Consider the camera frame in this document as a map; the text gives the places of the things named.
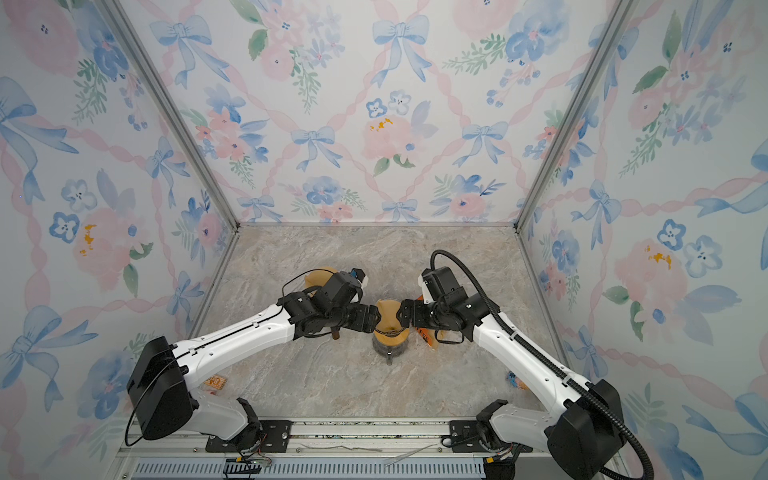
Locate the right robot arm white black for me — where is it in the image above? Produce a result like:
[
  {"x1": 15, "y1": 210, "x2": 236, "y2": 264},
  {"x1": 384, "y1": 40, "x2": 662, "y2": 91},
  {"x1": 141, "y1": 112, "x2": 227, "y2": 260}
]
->
[{"x1": 397, "y1": 267, "x2": 626, "y2": 479}]

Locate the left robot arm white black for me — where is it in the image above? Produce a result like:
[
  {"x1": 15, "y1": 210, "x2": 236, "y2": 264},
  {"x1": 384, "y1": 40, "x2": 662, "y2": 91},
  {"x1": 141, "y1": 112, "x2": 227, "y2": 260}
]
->
[{"x1": 127, "y1": 269, "x2": 380, "y2": 452}]

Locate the orange coffee filter pack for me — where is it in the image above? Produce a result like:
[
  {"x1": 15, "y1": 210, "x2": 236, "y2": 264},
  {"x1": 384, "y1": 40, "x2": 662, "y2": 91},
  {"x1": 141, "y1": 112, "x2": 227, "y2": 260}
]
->
[{"x1": 416, "y1": 328, "x2": 443, "y2": 350}]

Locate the grey glass carafe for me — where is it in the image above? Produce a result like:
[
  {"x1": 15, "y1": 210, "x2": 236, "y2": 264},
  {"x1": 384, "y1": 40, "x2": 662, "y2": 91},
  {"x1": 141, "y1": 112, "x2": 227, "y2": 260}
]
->
[{"x1": 372, "y1": 338, "x2": 408, "y2": 366}]

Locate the small colourful doll toy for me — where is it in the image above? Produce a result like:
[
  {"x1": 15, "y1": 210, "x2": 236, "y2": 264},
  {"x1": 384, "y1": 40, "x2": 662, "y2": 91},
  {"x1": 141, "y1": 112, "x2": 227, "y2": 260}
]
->
[{"x1": 507, "y1": 372, "x2": 530, "y2": 391}]

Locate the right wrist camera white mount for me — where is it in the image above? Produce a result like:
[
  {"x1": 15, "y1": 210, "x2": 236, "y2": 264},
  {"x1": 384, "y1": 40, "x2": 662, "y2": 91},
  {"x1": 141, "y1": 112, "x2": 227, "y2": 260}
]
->
[{"x1": 418, "y1": 276, "x2": 434, "y2": 305}]

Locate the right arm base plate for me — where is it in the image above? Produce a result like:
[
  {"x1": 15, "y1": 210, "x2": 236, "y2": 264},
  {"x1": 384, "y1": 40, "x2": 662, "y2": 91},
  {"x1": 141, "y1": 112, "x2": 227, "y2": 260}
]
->
[{"x1": 441, "y1": 420, "x2": 516, "y2": 456}]

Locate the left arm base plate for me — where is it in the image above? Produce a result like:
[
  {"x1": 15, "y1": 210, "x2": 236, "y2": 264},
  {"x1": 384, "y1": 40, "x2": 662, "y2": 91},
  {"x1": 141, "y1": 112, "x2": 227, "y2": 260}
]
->
[{"x1": 205, "y1": 420, "x2": 293, "y2": 454}]

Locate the aluminium mounting rail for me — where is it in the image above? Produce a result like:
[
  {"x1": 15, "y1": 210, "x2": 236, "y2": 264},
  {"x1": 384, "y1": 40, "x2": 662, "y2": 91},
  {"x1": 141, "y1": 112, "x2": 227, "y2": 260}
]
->
[{"x1": 113, "y1": 415, "x2": 631, "y2": 480}]

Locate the black corrugated cable conduit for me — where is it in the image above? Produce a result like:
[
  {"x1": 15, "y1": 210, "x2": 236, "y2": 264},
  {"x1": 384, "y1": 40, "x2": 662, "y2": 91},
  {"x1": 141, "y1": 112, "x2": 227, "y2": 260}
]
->
[{"x1": 429, "y1": 249, "x2": 655, "y2": 480}]

